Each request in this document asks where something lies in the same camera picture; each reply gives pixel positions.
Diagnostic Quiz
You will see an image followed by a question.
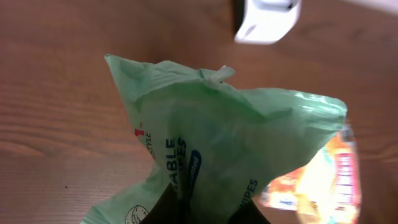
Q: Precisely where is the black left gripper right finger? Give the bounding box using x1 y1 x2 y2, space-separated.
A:
228 200 271 224

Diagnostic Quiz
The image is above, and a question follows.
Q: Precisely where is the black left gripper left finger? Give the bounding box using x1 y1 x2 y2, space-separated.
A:
141 184 183 224

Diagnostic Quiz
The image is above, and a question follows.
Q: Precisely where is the white barcode scanner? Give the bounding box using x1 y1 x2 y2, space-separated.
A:
234 0 302 45

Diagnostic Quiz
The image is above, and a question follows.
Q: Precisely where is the teal snack packet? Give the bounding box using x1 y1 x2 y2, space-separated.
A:
83 54 347 223

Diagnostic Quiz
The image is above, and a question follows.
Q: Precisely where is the large white snack bag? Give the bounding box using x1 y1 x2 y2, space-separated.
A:
260 123 361 224

